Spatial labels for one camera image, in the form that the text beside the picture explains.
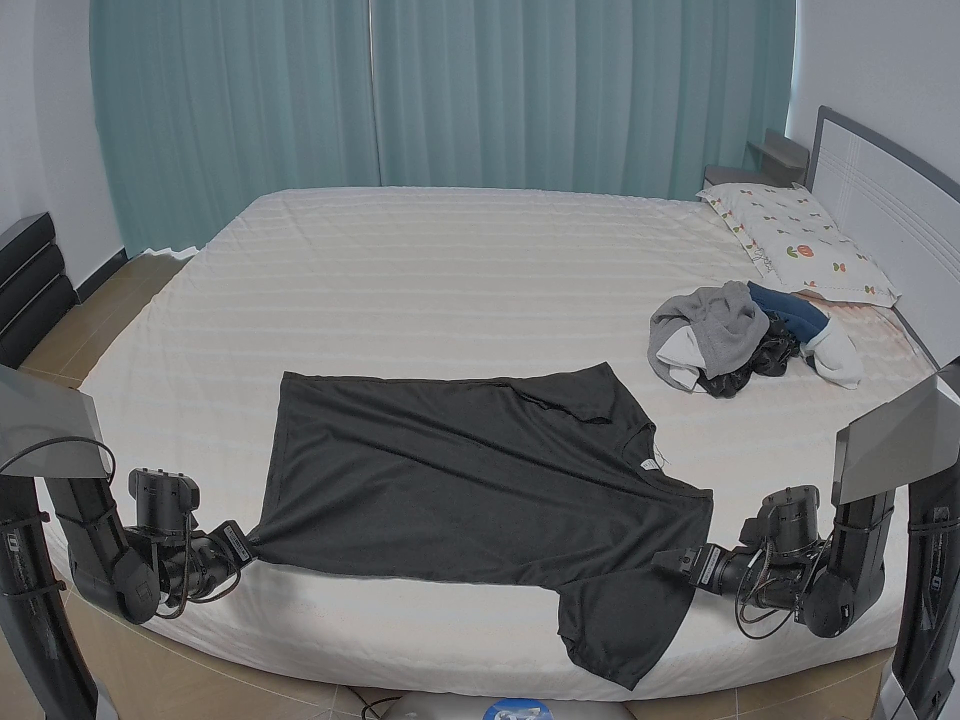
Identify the black cable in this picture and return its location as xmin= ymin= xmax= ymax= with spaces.
xmin=0 ymin=435 xmax=117 ymax=486
xmin=345 ymin=683 xmax=410 ymax=720

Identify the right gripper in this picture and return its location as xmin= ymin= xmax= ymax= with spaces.
xmin=652 ymin=543 xmax=755 ymax=597

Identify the black chest of drawers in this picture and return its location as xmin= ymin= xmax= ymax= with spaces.
xmin=0 ymin=210 xmax=76 ymax=369

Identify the black T-shirt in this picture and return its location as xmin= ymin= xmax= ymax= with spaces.
xmin=255 ymin=360 xmax=714 ymax=692

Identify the grey bedside table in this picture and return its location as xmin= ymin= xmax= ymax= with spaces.
xmin=703 ymin=128 xmax=811 ymax=193

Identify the pile of clothes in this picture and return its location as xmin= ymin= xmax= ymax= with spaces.
xmin=647 ymin=280 xmax=864 ymax=401

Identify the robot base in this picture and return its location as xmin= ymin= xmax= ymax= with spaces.
xmin=382 ymin=690 xmax=579 ymax=720

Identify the blue-green curtain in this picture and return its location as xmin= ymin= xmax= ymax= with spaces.
xmin=90 ymin=0 xmax=380 ymax=257
xmin=371 ymin=0 xmax=796 ymax=201

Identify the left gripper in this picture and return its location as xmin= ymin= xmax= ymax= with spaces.
xmin=183 ymin=519 xmax=255 ymax=598

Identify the white printed pillow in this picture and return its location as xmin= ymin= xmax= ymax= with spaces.
xmin=696 ymin=183 xmax=901 ymax=309

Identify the bed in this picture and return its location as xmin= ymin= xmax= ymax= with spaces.
xmin=71 ymin=105 xmax=960 ymax=703

